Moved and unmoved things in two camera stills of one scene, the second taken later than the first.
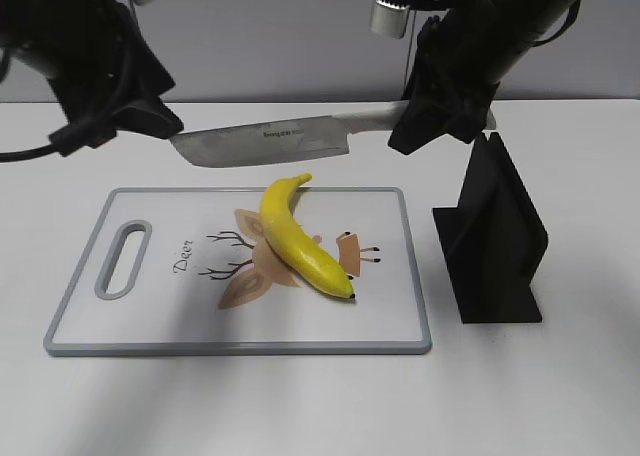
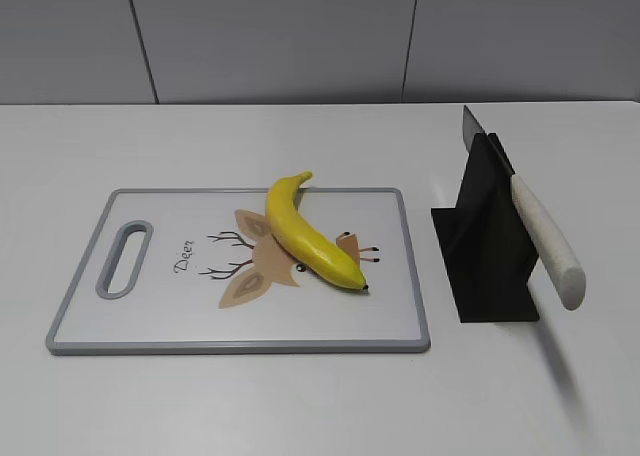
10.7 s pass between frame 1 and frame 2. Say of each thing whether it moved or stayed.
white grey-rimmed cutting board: stayed
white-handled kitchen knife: moved
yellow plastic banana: moved
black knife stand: stayed
